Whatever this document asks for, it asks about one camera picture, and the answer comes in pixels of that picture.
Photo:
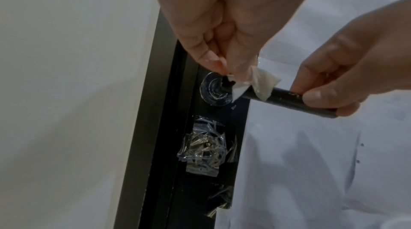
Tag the black door stile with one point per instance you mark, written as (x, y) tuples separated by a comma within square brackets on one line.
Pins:
[(199, 197)]

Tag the small clear plastic wrap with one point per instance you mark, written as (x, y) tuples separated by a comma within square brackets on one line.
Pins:
[(221, 197)]

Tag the white glossy door panel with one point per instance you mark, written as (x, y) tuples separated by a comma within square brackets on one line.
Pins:
[(289, 159)]

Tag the white protective film piece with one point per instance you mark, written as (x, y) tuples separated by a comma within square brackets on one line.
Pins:
[(261, 80)]

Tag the crumpled clear plastic wrap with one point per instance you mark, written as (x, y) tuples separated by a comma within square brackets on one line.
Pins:
[(205, 146)]

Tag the person's right hand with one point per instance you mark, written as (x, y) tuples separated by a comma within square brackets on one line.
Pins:
[(362, 53)]

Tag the dark door frame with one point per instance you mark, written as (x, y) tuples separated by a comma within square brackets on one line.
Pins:
[(144, 146)]

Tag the white buttoned shirt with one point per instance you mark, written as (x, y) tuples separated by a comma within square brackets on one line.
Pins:
[(382, 167)]

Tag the person's left hand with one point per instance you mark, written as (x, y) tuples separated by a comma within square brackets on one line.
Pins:
[(205, 7)]

